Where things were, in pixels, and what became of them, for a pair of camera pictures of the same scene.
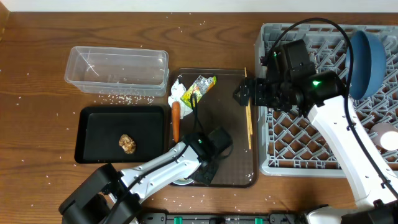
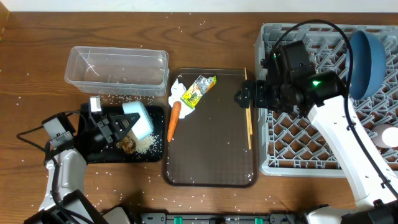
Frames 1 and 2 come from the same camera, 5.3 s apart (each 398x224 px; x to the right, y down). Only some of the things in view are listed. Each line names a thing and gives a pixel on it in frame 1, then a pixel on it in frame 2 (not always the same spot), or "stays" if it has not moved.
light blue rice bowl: x=183 y=182 → x=143 y=126
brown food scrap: x=127 y=144 stays
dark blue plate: x=369 y=62 stays
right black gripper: x=247 y=92 stays
